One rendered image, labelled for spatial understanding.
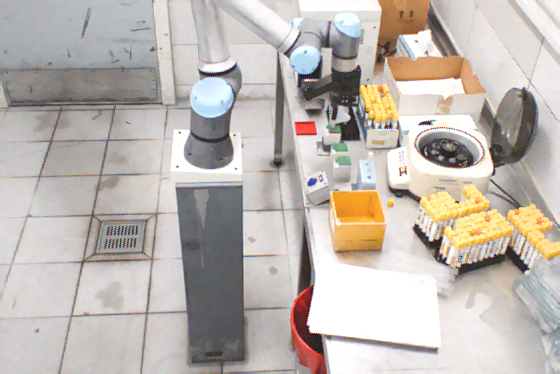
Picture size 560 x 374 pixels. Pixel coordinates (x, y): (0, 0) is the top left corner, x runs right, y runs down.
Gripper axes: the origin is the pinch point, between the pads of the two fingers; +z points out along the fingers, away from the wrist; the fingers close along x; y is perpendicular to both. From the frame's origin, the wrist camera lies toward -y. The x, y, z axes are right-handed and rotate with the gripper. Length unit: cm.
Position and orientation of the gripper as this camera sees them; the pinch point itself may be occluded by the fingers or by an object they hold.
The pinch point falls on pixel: (330, 124)
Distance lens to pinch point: 204.6
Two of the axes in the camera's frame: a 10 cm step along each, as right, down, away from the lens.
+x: -0.4, -6.4, 7.6
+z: -0.3, 7.7, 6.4
